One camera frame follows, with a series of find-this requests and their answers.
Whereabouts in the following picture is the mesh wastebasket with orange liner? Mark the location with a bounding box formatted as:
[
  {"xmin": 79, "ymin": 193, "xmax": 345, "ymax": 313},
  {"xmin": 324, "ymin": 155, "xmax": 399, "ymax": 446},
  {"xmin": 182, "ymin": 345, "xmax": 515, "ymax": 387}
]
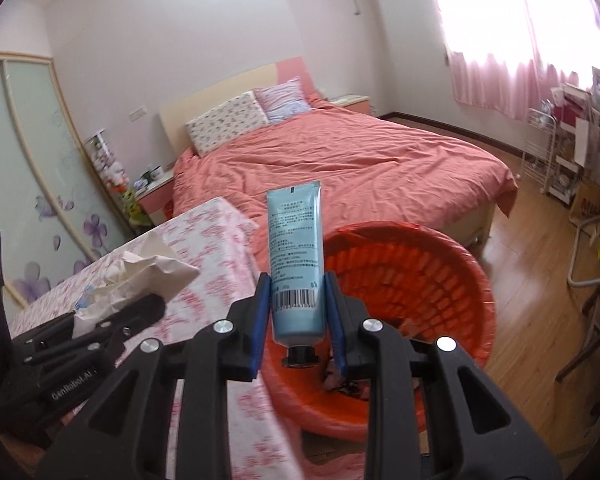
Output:
[{"xmin": 252, "ymin": 221, "xmax": 496, "ymax": 443}]

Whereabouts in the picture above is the floral print pillow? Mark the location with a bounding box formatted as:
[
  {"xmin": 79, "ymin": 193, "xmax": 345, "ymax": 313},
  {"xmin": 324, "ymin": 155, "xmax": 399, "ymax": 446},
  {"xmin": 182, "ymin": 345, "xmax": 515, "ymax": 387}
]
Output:
[{"xmin": 185, "ymin": 91, "xmax": 270, "ymax": 157}]

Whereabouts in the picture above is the wardrobe with purple flowers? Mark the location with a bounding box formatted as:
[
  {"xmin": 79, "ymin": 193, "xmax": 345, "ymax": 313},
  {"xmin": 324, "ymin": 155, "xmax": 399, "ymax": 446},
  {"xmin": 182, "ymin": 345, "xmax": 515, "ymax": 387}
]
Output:
[{"xmin": 0, "ymin": 51, "xmax": 136, "ymax": 306}]

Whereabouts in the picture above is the cream and pink headboard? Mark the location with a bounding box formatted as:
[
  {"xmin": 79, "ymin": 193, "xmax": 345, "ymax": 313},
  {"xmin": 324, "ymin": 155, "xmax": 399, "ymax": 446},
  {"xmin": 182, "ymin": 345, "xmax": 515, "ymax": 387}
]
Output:
[{"xmin": 158, "ymin": 57, "xmax": 321, "ymax": 161}]

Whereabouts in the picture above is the pink floral tablecloth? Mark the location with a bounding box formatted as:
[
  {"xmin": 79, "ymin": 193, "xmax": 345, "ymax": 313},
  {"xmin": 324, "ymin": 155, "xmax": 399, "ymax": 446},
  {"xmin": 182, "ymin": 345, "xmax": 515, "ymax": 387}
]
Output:
[{"xmin": 7, "ymin": 196, "xmax": 311, "ymax": 480}]

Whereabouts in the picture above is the plush toy display column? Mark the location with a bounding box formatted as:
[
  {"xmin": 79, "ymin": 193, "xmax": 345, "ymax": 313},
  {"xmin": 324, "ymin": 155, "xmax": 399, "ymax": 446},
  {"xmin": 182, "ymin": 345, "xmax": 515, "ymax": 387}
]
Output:
[{"xmin": 84, "ymin": 130, "xmax": 151, "ymax": 226}]

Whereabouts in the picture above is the white wire rack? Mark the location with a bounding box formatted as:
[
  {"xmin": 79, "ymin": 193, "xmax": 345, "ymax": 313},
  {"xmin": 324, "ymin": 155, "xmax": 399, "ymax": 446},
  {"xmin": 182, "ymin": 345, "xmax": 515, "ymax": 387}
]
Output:
[{"xmin": 522, "ymin": 107, "xmax": 581, "ymax": 206}]

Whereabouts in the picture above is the pink curtain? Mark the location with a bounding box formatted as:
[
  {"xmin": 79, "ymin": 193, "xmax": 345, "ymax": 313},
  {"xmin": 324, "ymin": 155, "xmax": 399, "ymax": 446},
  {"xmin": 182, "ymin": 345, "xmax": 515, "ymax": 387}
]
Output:
[{"xmin": 430, "ymin": 0, "xmax": 600, "ymax": 116}]

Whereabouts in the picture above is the white metal frame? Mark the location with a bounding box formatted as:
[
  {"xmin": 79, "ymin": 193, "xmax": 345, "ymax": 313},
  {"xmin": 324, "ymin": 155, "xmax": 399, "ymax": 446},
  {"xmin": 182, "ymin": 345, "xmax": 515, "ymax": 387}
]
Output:
[{"xmin": 567, "ymin": 207, "xmax": 600, "ymax": 291}]

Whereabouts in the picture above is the pink and white nightstand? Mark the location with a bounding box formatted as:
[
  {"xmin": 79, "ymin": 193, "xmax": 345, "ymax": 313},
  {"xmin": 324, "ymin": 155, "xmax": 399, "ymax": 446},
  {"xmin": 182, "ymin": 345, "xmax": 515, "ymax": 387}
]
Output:
[
  {"xmin": 135, "ymin": 170, "xmax": 176, "ymax": 226},
  {"xmin": 330, "ymin": 94, "xmax": 371, "ymax": 116}
]

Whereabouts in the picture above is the bed with coral duvet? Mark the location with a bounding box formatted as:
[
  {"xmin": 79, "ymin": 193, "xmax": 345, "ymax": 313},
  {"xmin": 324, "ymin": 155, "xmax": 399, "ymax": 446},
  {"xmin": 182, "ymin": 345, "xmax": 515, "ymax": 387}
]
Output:
[{"xmin": 171, "ymin": 97, "xmax": 520, "ymax": 261}]

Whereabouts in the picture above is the cardboard box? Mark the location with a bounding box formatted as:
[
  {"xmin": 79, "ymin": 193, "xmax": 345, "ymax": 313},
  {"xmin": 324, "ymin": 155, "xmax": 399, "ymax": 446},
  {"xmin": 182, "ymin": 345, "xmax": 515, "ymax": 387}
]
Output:
[{"xmin": 570, "ymin": 180, "xmax": 600, "ymax": 226}]

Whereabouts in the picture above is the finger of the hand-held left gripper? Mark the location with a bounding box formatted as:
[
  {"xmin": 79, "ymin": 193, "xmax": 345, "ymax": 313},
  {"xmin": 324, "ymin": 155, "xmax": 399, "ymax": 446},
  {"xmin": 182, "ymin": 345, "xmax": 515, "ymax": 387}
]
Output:
[
  {"xmin": 10, "ymin": 311, "xmax": 77, "ymax": 362},
  {"xmin": 95, "ymin": 294, "xmax": 167, "ymax": 350}
]

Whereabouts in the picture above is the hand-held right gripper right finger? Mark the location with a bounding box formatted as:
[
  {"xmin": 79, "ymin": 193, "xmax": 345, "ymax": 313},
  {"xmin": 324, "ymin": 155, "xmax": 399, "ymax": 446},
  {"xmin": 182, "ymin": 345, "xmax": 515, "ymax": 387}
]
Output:
[{"xmin": 324, "ymin": 271, "xmax": 563, "ymax": 480}]

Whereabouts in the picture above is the white paper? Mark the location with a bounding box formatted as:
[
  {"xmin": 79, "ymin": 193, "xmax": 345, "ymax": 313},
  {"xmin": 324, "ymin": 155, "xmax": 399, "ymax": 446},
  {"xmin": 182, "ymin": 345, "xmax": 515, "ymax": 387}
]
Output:
[{"xmin": 72, "ymin": 252, "xmax": 201, "ymax": 336}]

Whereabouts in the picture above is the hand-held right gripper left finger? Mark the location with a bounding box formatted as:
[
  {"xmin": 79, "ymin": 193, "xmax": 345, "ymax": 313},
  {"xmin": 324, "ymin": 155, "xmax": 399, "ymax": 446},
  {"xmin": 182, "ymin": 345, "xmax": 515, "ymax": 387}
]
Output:
[{"xmin": 37, "ymin": 272, "xmax": 273, "ymax": 480}]

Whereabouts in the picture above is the light blue cream tube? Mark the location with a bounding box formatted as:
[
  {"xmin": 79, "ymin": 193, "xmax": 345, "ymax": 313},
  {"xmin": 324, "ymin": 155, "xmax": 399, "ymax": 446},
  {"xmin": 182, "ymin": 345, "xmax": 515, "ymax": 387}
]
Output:
[{"xmin": 266, "ymin": 183, "xmax": 326, "ymax": 367}]

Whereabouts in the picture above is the pink striped pillow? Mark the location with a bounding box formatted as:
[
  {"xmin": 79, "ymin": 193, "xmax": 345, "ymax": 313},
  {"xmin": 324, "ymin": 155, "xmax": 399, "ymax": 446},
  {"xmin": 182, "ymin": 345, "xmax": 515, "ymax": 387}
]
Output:
[{"xmin": 252, "ymin": 77, "xmax": 312, "ymax": 122}]

